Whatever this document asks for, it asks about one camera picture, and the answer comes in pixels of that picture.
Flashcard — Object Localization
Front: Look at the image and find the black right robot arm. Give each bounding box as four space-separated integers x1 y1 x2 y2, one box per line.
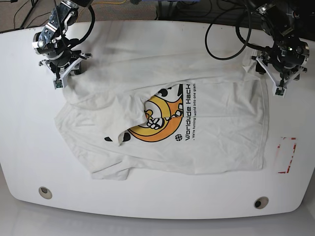
32 0 95 89

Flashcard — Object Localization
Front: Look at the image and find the white printed t-shirt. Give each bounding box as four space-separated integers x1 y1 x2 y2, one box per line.
55 23 269 180

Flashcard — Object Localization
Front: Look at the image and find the left table cable grommet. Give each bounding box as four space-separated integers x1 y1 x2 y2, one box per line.
38 187 52 200

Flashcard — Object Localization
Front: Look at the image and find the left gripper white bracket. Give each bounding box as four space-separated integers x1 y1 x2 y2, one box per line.
251 56 307 89

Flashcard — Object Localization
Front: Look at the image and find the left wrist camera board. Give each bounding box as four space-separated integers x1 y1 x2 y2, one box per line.
273 87 286 97

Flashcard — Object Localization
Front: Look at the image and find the red tape rectangle marking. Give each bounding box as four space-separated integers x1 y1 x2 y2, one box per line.
274 137 297 174

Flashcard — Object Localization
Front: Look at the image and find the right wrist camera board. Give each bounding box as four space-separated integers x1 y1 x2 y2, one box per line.
53 78 67 89

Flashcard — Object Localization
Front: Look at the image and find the right table cable grommet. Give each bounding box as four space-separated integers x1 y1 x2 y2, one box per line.
254 197 269 209

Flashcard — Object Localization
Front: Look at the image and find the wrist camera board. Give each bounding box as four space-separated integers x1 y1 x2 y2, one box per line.
273 87 286 97
53 78 67 89

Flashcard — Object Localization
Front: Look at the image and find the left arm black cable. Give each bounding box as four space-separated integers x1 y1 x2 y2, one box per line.
205 0 279 61

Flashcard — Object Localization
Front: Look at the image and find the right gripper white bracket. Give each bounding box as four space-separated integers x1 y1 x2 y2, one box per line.
39 50 92 81

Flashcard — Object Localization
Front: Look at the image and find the yellow cable on floor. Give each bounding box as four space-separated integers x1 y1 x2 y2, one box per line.
76 0 126 22

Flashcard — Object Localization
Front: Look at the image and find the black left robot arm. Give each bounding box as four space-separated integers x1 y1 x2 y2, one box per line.
249 0 310 96

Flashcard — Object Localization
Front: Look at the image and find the table cable grommet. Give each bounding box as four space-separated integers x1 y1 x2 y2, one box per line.
254 197 269 209
38 187 52 200

